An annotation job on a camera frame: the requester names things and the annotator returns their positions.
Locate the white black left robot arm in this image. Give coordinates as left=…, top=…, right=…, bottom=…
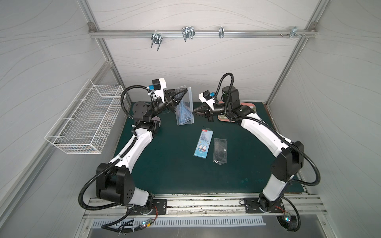
left=78, top=85, right=188, bottom=234

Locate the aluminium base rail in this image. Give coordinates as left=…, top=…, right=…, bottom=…
left=83, top=193, right=328, bottom=219

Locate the pink plastic tray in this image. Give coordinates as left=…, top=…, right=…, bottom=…
left=217, top=102, right=257, bottom=122

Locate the purple striped bowl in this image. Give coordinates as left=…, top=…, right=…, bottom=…
left=151, top=116, right=161, bottom=130

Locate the metal u-bolt clamp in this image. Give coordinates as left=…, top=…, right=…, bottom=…
left=219, top=26, right=225, bottom=39
left=150, top=33, right=163, bottom=51
left=181, top=26, right=195, bottom=42

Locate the clear ruler set pouch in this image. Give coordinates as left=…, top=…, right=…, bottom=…
left=175, top=85, right=194, bottom=126

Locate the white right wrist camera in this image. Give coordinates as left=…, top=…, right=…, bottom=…
left=199, top=90, right=215, bottom=110

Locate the white wire basket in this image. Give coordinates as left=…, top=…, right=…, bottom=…
left=45, top=79, right=123, bottom=155

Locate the aluminium overhead rail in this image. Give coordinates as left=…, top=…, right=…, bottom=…
left=89, top=24, right=318, bottom=39

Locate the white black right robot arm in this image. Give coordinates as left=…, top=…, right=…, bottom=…
left=192, top=72, right=321, bottom=232

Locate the metal bracket clamp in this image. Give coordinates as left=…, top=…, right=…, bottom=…
left=280, top=27, right=307, bottom=39

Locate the blue printed ruler set card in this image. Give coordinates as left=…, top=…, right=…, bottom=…
left=193, top=128, right=213, bottom=159

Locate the green white checkered cloth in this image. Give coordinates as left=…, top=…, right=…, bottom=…
left=227, top=105, right=255, bottom=121

